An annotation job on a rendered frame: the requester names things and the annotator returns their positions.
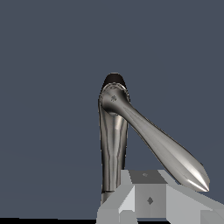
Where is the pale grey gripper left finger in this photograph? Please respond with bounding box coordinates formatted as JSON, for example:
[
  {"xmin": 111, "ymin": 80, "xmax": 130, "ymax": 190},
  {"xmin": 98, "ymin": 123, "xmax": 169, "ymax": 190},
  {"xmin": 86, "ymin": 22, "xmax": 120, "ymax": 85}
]
[{"xmin": 95, "ymin": 170, "xmax": 137, "ymax": 224}]

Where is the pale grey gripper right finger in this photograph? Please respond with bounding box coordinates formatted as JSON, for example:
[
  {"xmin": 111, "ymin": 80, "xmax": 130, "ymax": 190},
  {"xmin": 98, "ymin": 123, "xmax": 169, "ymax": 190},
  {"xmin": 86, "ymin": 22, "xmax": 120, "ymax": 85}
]
[{"xmin": 158, "ymin": 170, "xmax": 224, "ymax": 224}]

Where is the grey square faucet block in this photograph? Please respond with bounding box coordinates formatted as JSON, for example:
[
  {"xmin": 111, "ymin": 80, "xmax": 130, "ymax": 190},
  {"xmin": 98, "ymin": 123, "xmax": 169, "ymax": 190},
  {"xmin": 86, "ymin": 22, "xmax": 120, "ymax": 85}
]
[{"xmin": 129, "ymin": 170, "xmax": 168, "ymax": 221}]

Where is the chrome faucet spout body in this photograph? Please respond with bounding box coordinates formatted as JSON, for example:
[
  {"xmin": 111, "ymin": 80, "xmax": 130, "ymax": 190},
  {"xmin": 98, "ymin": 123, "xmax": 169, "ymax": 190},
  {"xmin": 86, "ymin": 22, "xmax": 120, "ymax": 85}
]
[{"xmin": 97, "ymin": 72, "xmax": 131, "ymax": 206}]

